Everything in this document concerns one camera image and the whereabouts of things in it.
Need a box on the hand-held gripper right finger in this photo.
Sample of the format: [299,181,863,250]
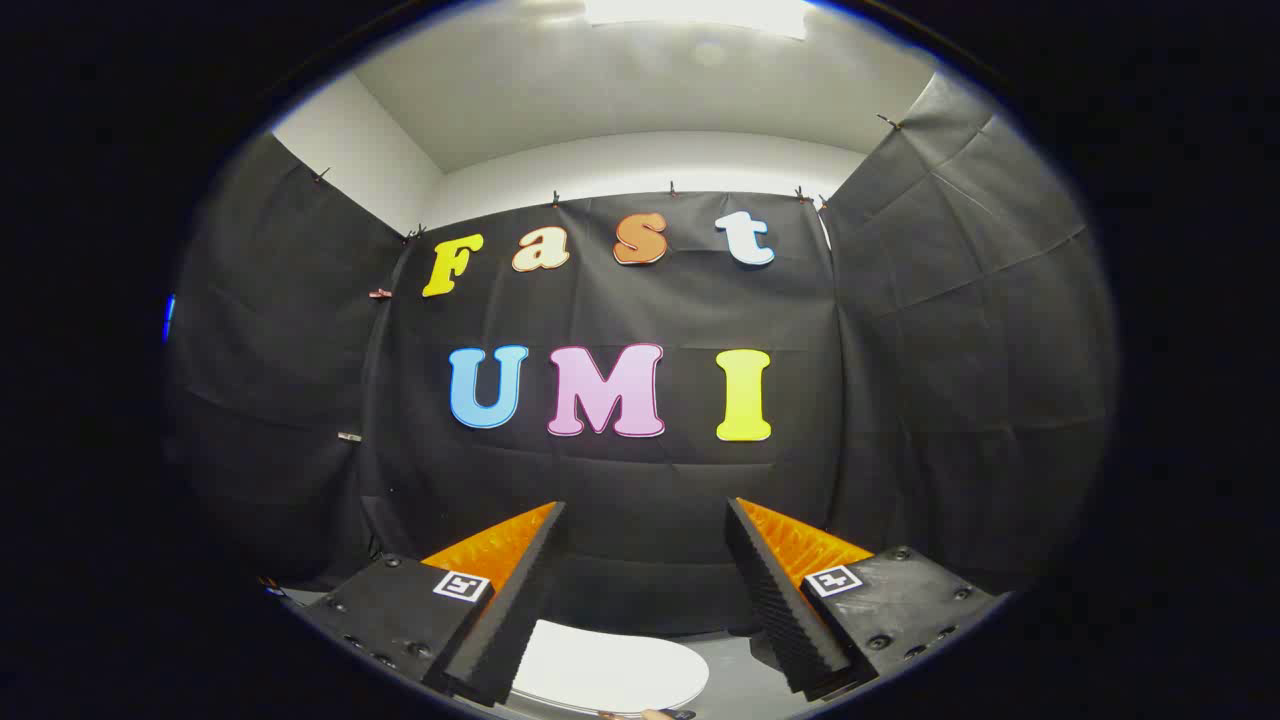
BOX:
[725,497,1002,702]

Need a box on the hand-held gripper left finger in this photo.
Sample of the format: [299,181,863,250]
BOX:
[300,501,567,708]

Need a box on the black backdrop cloth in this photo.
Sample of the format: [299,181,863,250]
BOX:
[165,72,1119,641]

